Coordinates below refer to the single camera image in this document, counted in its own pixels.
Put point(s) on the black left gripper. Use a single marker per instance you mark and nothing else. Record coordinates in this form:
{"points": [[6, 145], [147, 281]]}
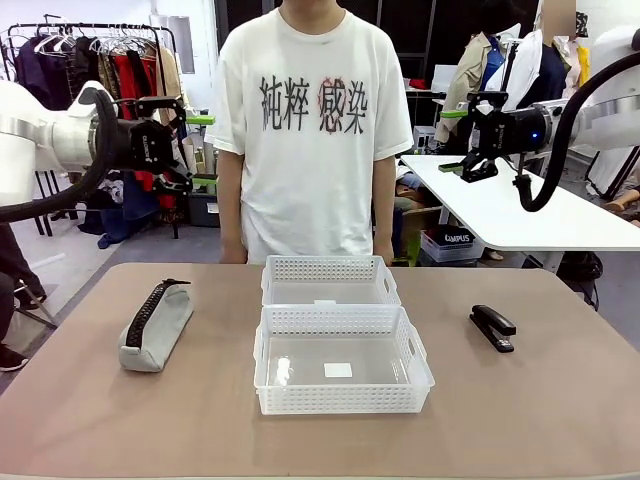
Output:
{"points": [[145, 145]]}

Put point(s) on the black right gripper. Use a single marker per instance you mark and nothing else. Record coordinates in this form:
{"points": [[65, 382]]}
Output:
{"points": [[505, 132]]}

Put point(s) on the grey zippered pencil case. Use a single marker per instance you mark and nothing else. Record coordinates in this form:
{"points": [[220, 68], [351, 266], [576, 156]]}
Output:
{"points": [[160, 327]]}

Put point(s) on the black stapler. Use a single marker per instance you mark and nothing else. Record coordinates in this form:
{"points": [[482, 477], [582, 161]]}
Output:
{"points": [[492, 322]]}

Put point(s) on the person's right forearm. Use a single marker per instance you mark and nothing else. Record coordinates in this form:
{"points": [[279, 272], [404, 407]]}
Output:
{"points": [[232, 200]]}

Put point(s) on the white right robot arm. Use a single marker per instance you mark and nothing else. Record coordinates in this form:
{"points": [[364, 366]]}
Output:
{"points": [[610, 120]]}

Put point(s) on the person's right hand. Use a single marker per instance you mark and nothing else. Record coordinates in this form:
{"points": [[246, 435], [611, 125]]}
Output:
{"points": [[234, 254]]}

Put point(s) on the person's left hand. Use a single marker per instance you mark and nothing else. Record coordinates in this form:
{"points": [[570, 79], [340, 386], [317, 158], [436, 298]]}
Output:
{"points": [[385, 254]]}

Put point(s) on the beige coat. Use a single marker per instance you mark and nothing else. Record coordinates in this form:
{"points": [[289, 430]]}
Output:
{"points": [[470, 75]]}

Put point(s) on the grey storage box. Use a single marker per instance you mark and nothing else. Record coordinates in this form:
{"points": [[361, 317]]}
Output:
{"points": [[202, 210]]}

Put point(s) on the white table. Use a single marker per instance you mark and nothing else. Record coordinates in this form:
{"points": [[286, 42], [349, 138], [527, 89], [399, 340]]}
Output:
{"points": [[500, 210]]}

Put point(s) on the white hanging garment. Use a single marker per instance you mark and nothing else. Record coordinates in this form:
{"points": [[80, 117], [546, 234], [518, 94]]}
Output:
{"points": [[527, 65]]}

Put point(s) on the red hanging garment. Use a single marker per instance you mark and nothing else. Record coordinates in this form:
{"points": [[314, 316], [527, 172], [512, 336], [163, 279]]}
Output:
{"points": [[127, 75]]}

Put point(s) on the black metal clothes rack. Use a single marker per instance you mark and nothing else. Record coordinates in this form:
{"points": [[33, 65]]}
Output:
{"points": [[172, 45]]}

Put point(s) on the brown cardboard box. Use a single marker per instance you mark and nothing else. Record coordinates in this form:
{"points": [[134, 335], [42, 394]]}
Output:
{"points": [[420, 225]]}

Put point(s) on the white storage crate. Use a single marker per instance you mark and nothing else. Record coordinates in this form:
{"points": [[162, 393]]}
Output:
{"points": [[452, 250]]}

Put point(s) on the yellow garment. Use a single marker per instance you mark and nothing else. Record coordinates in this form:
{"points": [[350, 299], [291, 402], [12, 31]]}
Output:
{"points": [[583, 65]]}

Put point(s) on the person in white t-shirt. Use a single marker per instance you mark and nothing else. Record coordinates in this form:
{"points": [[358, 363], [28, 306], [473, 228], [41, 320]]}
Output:
{"points": [[310, 190]]}

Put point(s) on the dark navy hanging garments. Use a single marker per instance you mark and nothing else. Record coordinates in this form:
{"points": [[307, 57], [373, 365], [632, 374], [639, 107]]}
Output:
{"points": [[42, 75]]}

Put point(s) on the black bag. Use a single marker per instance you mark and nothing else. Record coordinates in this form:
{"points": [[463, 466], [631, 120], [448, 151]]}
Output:
{"points": [[580, 280]]}

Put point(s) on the white perforated plastic basket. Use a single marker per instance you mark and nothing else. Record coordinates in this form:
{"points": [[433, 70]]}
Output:
{"points": [[345, 400], [325, 270]]}

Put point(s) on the seated person's dark trousers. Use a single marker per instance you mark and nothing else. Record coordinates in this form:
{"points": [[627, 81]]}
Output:
{"points": [[15, 270]]}

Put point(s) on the black shoe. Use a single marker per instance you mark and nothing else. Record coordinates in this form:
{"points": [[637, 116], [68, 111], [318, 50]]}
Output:
{"points": [[11, 359]]}

